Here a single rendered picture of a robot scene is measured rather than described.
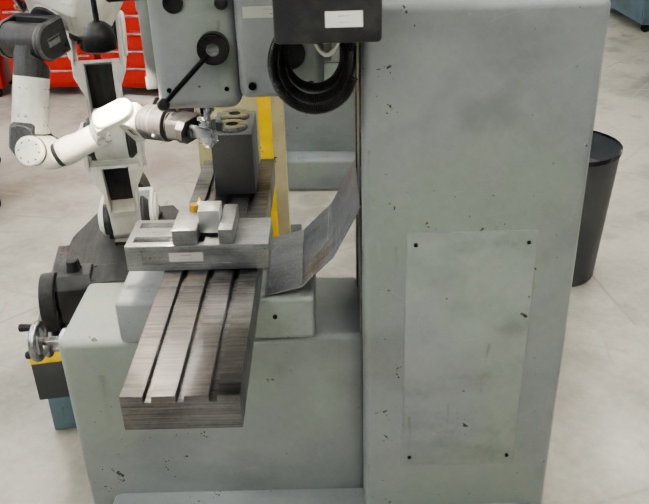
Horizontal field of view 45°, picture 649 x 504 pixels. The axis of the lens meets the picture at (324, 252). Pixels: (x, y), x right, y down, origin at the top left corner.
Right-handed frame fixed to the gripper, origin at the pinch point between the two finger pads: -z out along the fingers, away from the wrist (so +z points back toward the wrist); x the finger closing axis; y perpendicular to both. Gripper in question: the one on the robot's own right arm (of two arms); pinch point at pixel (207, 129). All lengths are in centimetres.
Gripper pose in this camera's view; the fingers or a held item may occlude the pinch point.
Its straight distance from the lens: 195.8
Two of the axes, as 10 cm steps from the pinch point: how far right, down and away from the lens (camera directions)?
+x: 4.2, -4.4, 8.0
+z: -9.1, -1.7, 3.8
